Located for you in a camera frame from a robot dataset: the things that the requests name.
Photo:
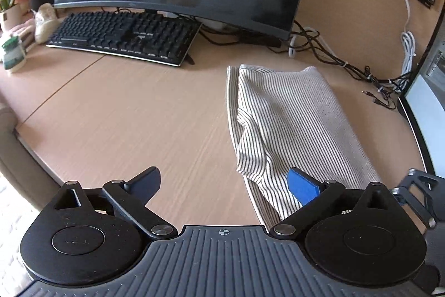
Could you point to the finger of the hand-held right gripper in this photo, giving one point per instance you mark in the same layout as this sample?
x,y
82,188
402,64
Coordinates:
x,y
417,192

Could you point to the white textured blanket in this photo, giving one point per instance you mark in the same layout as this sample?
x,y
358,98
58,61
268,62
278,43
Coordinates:
x,y
12,241

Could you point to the monitor with lit screen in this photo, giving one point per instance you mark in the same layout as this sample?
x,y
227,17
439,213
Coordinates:
x,y
429,123

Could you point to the white bottle with green label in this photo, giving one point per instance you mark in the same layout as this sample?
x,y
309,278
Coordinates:
x,y
13,55

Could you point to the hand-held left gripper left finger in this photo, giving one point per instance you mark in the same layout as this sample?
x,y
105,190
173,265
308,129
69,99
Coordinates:
x,y
144,186

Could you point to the black keyboard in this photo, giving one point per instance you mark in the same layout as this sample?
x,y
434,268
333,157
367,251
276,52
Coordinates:
x,y
121,36

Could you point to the grey chair armrest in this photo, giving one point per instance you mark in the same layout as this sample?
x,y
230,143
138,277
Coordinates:
x,y
21,157

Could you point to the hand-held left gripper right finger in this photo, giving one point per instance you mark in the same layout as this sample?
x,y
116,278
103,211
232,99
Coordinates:
x,y
303,186

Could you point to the striped white shirt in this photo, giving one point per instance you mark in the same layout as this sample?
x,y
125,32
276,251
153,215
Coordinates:
x,y
295,123

